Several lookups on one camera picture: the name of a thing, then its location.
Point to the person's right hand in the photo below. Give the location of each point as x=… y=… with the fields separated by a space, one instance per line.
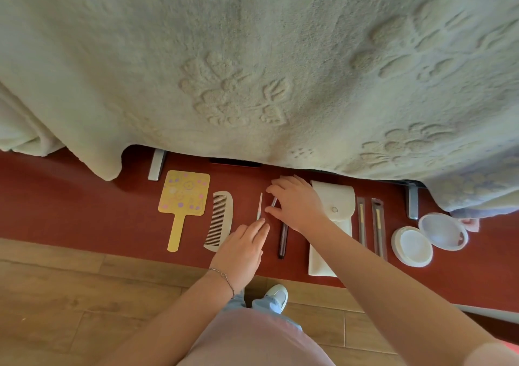
x=300 y=207

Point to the person's left hand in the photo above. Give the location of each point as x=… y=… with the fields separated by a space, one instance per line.
x=239 y=256

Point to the person's right thumb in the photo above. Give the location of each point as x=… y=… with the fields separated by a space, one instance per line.
x=275 y=212

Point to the person's right middle finger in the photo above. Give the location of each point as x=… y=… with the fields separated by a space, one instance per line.
x=288 y=179

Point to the person's left middle finger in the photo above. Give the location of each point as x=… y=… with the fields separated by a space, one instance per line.
x=254 y=228

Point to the dark slim makeup pencil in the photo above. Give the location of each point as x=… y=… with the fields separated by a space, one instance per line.
x=282 y=240

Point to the person's right forearm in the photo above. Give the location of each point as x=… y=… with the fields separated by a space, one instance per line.
x=385 y=292

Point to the person's left forearm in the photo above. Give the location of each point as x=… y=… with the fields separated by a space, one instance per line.
x=174 y=325

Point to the small silver nail file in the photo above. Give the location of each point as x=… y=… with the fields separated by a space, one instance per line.
x=259 y=207

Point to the beige wide comb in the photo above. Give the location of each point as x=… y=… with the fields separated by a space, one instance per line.
x=221 y=220

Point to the white snap pouch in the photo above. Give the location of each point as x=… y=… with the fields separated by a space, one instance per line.
x=338 y=199

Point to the white sneaker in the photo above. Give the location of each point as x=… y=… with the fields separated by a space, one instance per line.
x=277 y=296

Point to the yellow hand mirror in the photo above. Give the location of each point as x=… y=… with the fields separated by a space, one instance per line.
x=184 y=193

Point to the light blue jeans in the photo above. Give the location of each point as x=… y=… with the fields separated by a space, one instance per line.
x=267 y=311

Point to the short brush in clear sleeve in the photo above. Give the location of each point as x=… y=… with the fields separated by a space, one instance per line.
x=361 y=222

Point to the long brush in clear sleeve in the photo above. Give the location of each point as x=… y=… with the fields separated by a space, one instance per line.
x=379 y=232

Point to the pink shirt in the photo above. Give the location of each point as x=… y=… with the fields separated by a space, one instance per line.
x=255 y=341

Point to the grey metal bed leg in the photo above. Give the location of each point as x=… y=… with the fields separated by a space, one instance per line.
x=412 y=201
x=157 y=165

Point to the pale green embossed blanket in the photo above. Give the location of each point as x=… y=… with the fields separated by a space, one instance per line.
x=259 y=53

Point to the white round open compact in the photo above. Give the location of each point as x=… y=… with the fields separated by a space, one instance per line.
x=411 y=247

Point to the red floor mat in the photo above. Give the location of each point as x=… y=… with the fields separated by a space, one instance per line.
x=81 y=207

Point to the small pink cloth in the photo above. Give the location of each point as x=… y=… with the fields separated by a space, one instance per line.
x=472 y=224

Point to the white folded sheet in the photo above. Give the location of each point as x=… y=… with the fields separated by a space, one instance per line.
x=24 y=134

